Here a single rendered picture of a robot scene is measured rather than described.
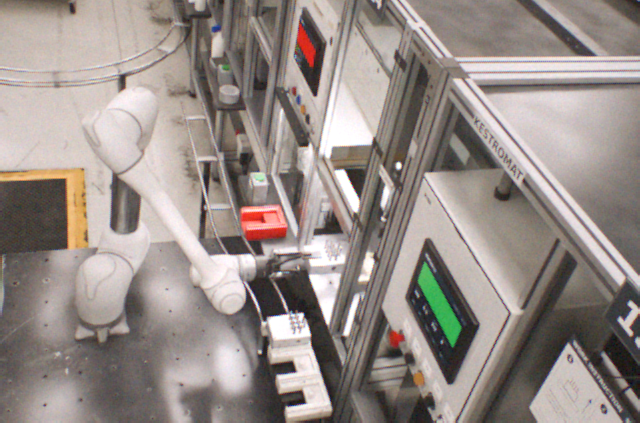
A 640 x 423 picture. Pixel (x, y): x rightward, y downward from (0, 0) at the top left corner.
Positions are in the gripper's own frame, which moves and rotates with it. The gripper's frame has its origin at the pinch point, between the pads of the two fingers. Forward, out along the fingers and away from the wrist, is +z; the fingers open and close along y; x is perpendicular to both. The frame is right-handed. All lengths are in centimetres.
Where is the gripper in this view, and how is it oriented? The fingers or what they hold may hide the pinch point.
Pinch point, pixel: (311, 260)
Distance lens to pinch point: 241.0
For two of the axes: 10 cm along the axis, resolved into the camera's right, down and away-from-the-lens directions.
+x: -2.7, -6.3, 7.3
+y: 1.3, -7.7, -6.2
